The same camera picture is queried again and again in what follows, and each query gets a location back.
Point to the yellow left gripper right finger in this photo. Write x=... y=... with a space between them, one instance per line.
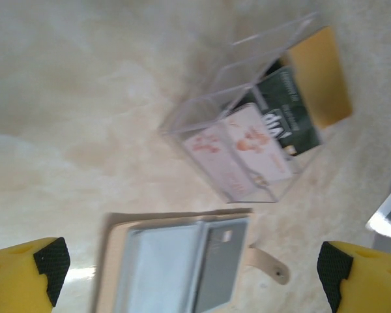
x=371 y=283

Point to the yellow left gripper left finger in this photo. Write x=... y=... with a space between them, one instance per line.
x=16 y=280

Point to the beige card holder wallet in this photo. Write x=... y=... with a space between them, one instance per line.
x=117 y=228

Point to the grey card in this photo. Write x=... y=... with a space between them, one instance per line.
x=221 y=270

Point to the white card pink print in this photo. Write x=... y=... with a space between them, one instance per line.
x=260 y=146

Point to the dark green VIP card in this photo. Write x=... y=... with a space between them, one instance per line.
x=290 y=107

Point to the plain gold card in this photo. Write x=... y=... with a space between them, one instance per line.
x=319 y=75

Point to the clear acrylic card box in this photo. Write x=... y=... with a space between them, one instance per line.
x=195 y=111

